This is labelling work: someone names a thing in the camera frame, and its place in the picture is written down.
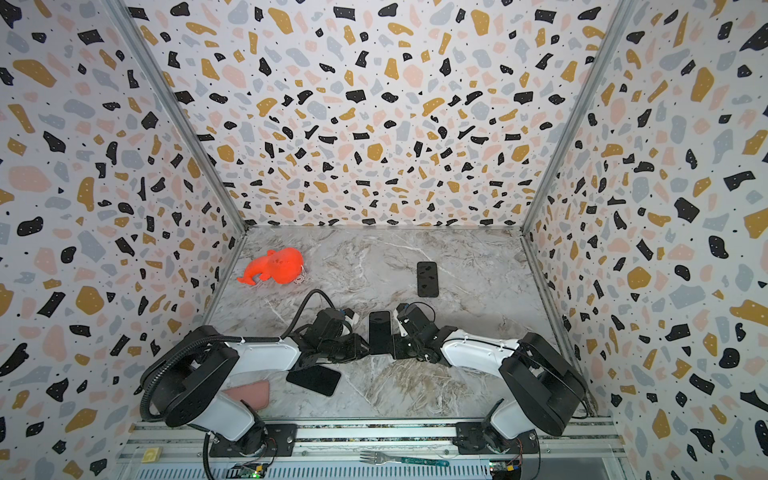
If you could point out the black phone left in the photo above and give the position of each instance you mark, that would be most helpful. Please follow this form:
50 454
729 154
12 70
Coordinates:
318 379

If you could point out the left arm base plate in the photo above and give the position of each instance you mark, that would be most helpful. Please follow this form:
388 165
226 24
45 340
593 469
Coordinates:
261 440

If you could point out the aluminium rail frame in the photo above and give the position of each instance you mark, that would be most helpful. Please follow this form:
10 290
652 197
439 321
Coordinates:
330 449

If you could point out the circuit board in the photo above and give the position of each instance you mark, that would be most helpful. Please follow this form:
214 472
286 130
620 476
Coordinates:
249 471
505 470

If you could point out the silver fork green handle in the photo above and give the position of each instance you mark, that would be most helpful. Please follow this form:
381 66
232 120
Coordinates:
380 458

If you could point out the red plush toy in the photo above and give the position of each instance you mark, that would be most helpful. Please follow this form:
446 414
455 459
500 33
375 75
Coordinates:
283 266

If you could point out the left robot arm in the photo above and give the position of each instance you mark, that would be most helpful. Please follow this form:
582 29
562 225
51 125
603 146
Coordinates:
185 387

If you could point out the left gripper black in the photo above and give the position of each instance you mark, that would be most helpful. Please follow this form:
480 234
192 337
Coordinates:
355 347

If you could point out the right circuit board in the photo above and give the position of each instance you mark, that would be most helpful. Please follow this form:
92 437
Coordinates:
505 470

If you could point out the pink phone case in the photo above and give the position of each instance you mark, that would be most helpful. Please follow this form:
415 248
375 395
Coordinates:
256 394

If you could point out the black phone case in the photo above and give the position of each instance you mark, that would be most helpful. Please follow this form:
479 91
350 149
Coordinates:
380 334

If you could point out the black phone case camera cutout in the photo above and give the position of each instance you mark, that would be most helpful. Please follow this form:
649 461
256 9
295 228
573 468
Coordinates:
427 279

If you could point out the left circuit board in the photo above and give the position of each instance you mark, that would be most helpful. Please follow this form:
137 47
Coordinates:
249 471

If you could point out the yellow sticker tag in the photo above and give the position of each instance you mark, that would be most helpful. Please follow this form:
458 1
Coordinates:
151 455

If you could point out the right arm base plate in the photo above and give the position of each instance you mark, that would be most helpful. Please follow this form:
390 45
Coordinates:
481 438

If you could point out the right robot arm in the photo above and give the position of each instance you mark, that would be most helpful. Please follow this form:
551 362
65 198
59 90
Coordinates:
544 389

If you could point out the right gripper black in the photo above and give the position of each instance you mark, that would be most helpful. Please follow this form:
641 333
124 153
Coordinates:
405 342

